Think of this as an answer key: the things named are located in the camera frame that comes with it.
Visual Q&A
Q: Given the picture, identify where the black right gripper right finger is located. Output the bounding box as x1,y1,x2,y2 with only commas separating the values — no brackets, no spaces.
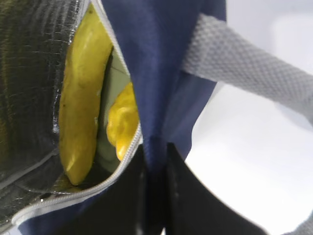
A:
166,143,265,235

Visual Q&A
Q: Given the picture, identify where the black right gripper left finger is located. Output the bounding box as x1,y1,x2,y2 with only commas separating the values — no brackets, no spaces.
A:
56,146,147,235

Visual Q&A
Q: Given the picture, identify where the yellow pear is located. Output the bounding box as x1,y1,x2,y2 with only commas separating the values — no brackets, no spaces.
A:
106,82,139,161

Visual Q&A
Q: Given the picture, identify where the green lid glass container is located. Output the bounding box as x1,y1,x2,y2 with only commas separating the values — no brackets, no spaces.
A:
96,49,130,173

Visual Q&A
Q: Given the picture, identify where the navy blue lunch bag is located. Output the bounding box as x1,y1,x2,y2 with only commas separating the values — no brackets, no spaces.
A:
0,0,313,235

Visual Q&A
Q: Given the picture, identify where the yellow banana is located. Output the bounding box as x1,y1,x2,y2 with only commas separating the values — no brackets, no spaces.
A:
58,4,112,185

